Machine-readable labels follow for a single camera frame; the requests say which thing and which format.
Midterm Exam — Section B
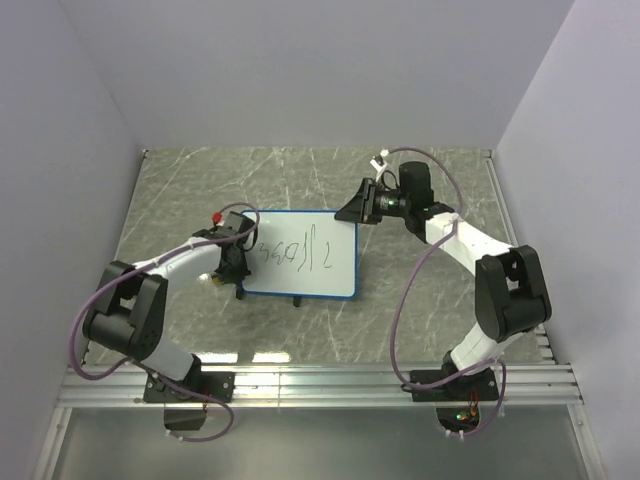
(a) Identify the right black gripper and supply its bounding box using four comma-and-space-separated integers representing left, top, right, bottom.
333, 179, 410, 227

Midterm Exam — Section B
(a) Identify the blue framed whiteboard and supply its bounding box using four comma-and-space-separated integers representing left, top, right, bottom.
243, 209, 359, 299

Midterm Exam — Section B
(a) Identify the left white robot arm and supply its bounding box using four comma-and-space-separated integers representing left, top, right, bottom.
72, 211, 260, 402

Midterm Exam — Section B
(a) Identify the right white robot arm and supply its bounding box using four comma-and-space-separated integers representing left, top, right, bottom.
334, 155, 552, 400

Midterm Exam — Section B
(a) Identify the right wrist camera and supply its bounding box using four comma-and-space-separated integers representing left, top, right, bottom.
370, 149, 390, 178

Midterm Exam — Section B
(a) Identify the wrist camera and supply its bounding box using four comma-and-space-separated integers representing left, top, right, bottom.
370, 149, 390, 178
212, 211, 236, 228

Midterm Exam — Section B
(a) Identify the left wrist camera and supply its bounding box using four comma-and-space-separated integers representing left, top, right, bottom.
212, 211, 236, 228

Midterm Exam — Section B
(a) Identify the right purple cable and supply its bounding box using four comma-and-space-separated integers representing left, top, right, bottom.
388, 146, 509, 439

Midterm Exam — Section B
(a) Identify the purple cable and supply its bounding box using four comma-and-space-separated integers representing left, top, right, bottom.
67, 201, 261, 442
388, 146, 509, 439

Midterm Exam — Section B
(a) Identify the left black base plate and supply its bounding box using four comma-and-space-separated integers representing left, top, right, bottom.
143, 371, 236, 403

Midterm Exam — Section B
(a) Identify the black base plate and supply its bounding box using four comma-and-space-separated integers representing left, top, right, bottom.
401, 368, 499, 402
143, 371, 236, 403

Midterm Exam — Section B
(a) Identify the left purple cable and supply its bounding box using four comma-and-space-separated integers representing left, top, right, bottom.
67, 201, 261, 442

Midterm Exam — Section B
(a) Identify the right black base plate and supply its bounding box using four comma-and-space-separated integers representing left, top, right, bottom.
401, 368, 499, 402

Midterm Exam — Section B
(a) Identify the aluminium side rail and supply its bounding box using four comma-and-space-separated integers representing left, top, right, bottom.
480, 149, 555, 364

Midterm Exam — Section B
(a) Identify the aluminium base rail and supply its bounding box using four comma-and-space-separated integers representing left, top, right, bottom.
56, 363, 583, 408

